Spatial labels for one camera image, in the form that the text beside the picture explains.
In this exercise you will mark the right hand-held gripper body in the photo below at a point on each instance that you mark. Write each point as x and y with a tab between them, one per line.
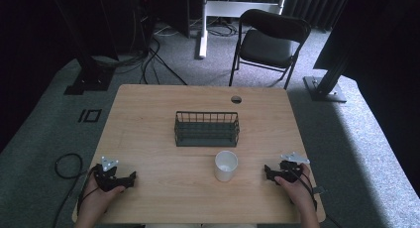
290	170

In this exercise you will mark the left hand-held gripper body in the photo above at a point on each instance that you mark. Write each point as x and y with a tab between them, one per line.
106	179

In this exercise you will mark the person's left hand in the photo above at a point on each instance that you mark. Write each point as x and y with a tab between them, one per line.
95	200

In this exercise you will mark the person's right hand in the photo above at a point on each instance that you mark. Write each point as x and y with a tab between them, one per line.
298	193

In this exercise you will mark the white cup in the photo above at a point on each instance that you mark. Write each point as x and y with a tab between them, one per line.
226	170

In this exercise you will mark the black metal stand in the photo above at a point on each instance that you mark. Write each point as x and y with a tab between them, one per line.
89	79
325	86

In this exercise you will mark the black folding chair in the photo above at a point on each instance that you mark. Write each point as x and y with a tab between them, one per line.
269	48

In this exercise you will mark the black computer cabinet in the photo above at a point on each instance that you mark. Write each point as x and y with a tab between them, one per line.
171	10

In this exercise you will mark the white desk frame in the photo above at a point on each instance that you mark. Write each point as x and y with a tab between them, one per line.
228	8

